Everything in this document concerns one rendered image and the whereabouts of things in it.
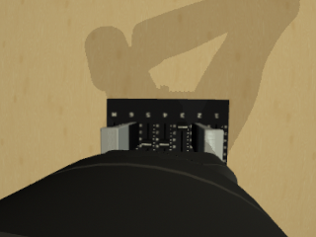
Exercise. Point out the black lighting desk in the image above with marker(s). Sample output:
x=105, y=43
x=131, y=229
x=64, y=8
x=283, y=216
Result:
x=169, y=120

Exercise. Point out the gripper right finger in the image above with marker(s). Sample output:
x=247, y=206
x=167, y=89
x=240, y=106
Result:
x=206, y=139

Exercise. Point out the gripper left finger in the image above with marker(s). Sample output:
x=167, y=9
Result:
x=120, y=137

